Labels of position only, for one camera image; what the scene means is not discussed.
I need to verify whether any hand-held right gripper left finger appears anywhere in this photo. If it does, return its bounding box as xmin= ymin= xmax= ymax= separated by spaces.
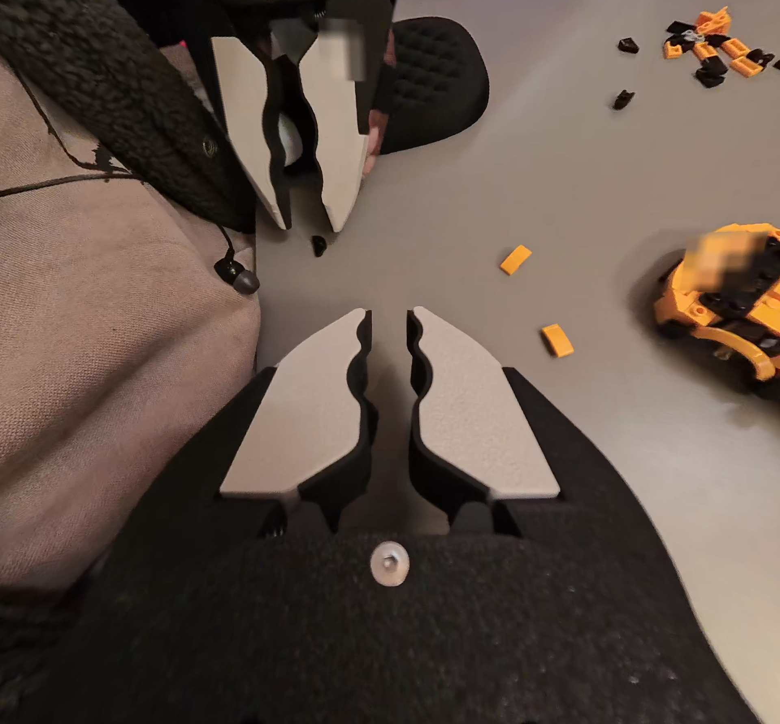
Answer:
xmin=218 ymin=307 xmax=379 ymax=533

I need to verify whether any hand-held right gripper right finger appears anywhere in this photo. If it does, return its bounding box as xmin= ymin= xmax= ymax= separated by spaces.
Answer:
xmin=405 ymin=306 xmax=561 ymax=535

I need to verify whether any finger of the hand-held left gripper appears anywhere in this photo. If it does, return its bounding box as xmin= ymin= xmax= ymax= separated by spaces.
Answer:
xmin=210 ymin=35 xmax=293 ymax=231
xmin=295 ymin=20 xmax=371 ymax=232

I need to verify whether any orange lego car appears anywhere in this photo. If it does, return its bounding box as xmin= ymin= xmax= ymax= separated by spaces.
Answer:
xmin=653 ymin=223 xmax=780 ymax=402

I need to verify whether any pile of orange black lego pieces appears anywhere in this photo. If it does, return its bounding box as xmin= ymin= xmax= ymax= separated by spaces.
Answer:
xmin=663 ymin=5 xmax=780 ymax=89

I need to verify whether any person's left hand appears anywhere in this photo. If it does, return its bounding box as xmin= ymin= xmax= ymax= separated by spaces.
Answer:
xmin=364 ymin=110 xmax=386 ymax=178

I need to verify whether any person's black fleece jacket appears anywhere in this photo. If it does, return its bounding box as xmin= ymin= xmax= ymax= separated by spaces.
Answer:
xmin=0 ymin=0 xmax=260 ymax=724

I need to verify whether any person's beige shirt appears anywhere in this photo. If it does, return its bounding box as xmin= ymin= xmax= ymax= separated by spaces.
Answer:
xmin=0 ymin=44 xmax=263 ymax=591

